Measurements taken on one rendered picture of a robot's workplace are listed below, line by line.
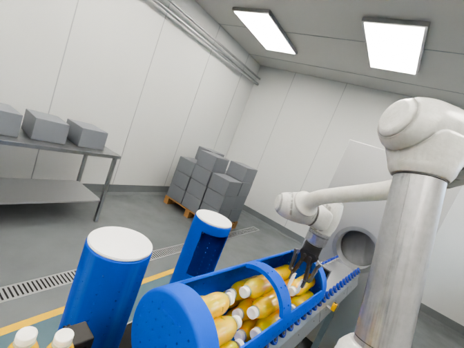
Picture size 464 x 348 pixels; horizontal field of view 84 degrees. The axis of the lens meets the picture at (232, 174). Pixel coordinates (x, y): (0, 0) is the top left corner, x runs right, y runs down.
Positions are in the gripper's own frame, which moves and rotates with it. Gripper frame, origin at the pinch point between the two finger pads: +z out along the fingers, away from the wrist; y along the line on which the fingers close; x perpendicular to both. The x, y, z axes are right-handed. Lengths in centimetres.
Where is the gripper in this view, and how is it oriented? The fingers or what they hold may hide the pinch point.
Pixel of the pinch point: (295, 283)
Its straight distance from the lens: 127.8
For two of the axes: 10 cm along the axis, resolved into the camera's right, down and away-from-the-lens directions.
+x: -6.1, -1.1, -7.9
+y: -7.0, -3.8, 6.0
